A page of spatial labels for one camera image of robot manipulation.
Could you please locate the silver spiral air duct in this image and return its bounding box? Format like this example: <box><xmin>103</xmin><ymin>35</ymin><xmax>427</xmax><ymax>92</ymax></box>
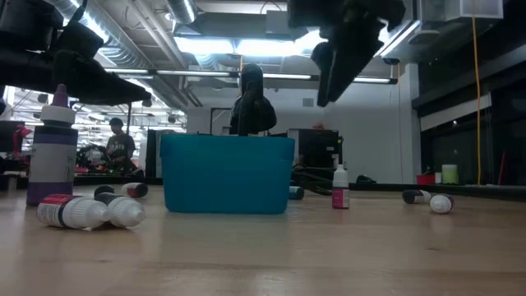
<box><xmin>40</xmin><ymin>0</ymin><xmax>194</xmax><ymax>110</ymax></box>

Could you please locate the black screen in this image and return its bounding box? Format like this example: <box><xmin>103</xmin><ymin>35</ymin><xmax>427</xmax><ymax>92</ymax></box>
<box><xmin>0</xmin><ymin>121</ymin><xmax>20</xmax><ymax>153</ymax></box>

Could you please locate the person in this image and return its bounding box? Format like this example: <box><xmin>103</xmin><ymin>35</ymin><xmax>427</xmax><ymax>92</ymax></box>
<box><xmin>105</xmin><ymin>117</ymin><xmax>143</xmax><ymax>176</ymax></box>

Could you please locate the small black food coloring bottle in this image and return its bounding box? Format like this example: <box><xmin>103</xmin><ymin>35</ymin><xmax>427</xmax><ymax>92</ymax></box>
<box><xmin>93</xmin><ymin>192</ymin><xmax>147</xmax><ymax>229</ymax></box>
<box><xmin>401</xmin><ymin>189</ymin><xmax>432</xmax><ymax>206</ymax></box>

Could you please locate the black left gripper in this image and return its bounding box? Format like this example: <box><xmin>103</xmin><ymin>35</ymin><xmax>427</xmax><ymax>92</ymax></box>
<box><xmin>0</xmin><ymin>0</ymin><xmax>143</xmax><ymax>98</ymax></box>

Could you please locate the white ceiling box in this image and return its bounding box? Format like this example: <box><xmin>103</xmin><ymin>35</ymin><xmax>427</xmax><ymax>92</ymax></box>
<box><xmin>445</xmin><ymin>0</ymin><xmax>505</xmax><ymax>21</ymax></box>

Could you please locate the large purple food coloring bottle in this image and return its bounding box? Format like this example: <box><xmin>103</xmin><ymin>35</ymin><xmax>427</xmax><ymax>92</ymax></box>
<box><xmin>25</xmin><ymin>84</ymin><xmax>79</xmax><ymax>207</ymax></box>

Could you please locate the black and grey cabinet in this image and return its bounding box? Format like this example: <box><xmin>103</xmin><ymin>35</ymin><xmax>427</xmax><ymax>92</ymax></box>
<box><xmin>144</xmin><ymin>129</ymin><xmax>165</xmax><ymax>178</ymax></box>

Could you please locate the black lamp cable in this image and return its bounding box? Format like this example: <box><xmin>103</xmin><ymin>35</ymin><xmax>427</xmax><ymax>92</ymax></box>
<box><xmin>291</xmin><ymin>164</ymin><xmax>334</xmax><ymax>197</ymax></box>

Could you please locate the small maroon food coloring bottle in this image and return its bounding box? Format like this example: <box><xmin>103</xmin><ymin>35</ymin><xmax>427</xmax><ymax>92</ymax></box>
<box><xmin>429</xmin><ymin>193</ymin><xmax>455</xmax><ymax>215</ymax></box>

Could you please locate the teal plastic bin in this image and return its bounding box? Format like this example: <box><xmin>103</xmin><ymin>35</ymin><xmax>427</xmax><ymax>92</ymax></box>
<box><xmin>159</xmin><ymin>133</ymin><xmax>296</xmax><ymax>215</ymax></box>

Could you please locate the small red food coloring bottle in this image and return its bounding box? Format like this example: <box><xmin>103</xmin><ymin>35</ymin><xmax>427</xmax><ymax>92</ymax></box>
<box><xmin>35</xmin><ymin>193</ymin><xmax>108</xmax><ymax>230</ymax></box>

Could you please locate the small pink food coloring bottle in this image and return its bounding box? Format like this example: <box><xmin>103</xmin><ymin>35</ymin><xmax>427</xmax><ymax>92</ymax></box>
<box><xmin>331</xmin><ymin>164</ymin><xmax>351</xmax><ymax>210</ymax></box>

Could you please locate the red machine part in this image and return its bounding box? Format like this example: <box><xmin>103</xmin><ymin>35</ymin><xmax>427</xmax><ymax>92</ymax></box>
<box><xmin>12</xmin><ymin>125</ymin><xmax>34</xmax><ymax>165</ymax></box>

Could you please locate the long tube light fixture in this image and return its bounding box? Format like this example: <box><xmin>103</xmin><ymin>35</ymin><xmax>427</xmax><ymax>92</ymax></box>
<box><xmin>104</xmin><ymin>67</ymin><xmax>399</xmax><ymax>86</ymax></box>

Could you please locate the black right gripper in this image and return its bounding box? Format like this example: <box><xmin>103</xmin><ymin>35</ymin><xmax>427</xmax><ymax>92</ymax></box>
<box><xmin>287</xmin><ymin>0</ymin><xmax>407</xmax><ymax>107</ymax></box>

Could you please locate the green plastic container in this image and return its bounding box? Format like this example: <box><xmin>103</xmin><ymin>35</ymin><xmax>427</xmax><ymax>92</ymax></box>
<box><xmin>441</xmin><ymin>164</ymin><xmax>459</xmax><ymax>185</ymax></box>

